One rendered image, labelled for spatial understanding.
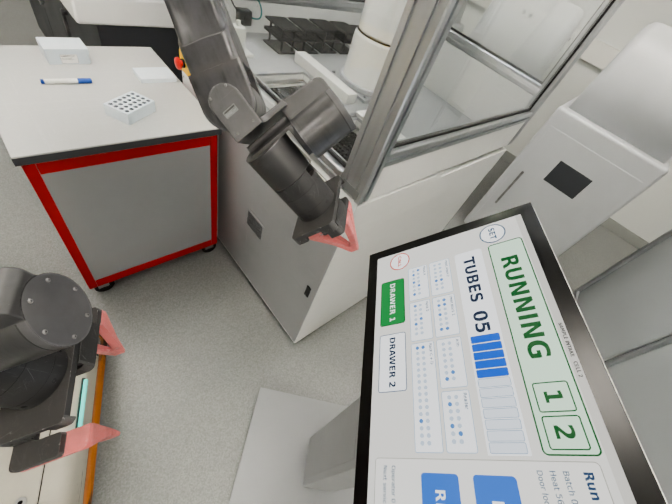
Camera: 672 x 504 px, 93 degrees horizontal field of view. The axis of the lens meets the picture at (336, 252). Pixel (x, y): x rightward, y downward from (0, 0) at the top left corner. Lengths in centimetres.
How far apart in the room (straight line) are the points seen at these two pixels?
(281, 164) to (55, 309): 24
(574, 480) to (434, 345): 20
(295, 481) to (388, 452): 96
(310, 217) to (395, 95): 36
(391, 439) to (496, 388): 15
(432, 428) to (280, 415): 104
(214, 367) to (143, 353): 29
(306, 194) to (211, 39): 18
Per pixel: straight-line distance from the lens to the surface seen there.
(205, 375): 152
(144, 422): 151
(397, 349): 53
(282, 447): 144
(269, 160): 38
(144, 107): 131
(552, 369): 47
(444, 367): 49
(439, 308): 54
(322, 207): 41
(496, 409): 46
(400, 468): 49
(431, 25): 65
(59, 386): 40
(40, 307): 30
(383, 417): 51
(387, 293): 60
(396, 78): 69
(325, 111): 38
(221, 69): 39
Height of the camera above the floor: 145
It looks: 48 degrees down
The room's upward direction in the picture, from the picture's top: 24 degrees clockwise
